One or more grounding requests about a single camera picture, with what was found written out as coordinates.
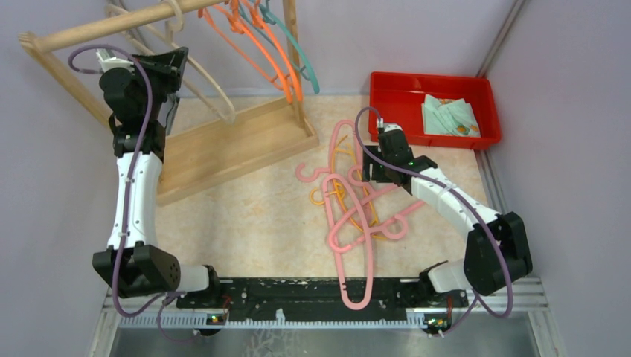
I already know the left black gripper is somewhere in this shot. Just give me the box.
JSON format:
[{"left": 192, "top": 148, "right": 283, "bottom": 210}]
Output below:
[{"left": 124, "top": 47, "right": 186, "bottom": 120}]

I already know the beige plastic hanger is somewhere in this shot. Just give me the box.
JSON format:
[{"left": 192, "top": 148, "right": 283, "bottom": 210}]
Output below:
[{"left": 103, "top": 0, "right": 237, "bottom": 125}]

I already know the pink plastic hanger front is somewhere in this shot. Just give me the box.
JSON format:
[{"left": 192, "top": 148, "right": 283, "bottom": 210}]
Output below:
[{"left": 320, "top": 173, "right": 377, "bottom": 312}]

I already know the pink plastic hanger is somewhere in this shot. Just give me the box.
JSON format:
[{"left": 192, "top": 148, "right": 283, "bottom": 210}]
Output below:
[
  {"left": 321, "top": 173, "right": 425, "bottom": 254},
  {"left": 320, "top": 173, "right": 377, "bottom": 312},
  {"left": 294, "top": 120, "right": 363, "bottom": 183}
]

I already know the orange plastic hanger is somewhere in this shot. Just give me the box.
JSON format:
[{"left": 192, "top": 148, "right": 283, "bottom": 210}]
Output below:
[
  {"left": 198, "top": 2, "right": 292, "bottom": 92},
  {"left": 227, "top": 1, "right": 304, "bottom": 103}
]

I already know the teal plastic hanger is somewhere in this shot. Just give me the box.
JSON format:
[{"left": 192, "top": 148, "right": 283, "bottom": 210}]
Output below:
[{"left": 237, "top": 1, "right": 321, "bottom": 94}]

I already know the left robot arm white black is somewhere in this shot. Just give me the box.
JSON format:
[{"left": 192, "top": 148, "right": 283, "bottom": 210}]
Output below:
[{"left": 92, "top": 47, "right": 223, "bottom": 308}]

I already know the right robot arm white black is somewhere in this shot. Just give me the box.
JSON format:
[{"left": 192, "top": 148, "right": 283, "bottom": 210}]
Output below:
[{"left": 362, "top": 126, "right": 533, "bottom": 306}]

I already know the yellow thin hanger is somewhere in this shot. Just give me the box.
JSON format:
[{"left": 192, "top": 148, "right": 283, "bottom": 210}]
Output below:
[{"left": 307, "top": 135, "right": 388, "bottom": 241}]

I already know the red plastic bin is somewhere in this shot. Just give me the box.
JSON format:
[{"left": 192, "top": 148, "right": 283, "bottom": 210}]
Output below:
[{"left": 369, "top": 71, "right": 502, "bottom": 150}]

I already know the folded mint cloth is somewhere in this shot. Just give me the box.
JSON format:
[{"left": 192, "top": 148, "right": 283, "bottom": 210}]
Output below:
[{"left": 421, "top": 94, "right": 481, "bottom": 138}]

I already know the pink plastic hanger right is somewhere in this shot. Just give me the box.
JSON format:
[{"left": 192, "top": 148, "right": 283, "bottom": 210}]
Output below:
[{"left": 321, "top": 173, "right": 425, "bottom": 254}]

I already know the pink plastic hanger back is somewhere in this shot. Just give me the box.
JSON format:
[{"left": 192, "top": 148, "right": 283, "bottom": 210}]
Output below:
[{"left": 294, "top": 120, "right": 363, "bottom": 183}]

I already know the wooden hanger rack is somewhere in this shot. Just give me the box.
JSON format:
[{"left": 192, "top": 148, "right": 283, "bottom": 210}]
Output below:
[{"left": 19, "top": 1, "right": 318, "bottom": 206}]

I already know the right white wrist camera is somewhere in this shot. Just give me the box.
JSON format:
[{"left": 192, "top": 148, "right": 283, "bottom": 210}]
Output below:
[{"left": 376, "top": 118, "right": 403, "bottom": 135}]

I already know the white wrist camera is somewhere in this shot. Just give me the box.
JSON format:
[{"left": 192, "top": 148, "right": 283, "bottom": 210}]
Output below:
[
  {"left": 95, "top": 48, "right": 134, "bottom": 74},
  {"left": 376, "top": 118, "right": 403, "bottom": 135}
]

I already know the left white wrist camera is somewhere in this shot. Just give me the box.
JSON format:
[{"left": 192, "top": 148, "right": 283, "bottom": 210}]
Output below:
[{"left": 95, "top": 48, "right": 134, "bottom": 74}]

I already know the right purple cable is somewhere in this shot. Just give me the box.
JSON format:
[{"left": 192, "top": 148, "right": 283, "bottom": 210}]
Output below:
[{"left": 354, "top": 107, "right": 515, "bottom": 336}]

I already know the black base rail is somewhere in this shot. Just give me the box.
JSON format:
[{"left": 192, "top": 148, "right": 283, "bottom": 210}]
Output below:
[{"left": 176, "top": 277, "right": 469, "bottom": 322}]

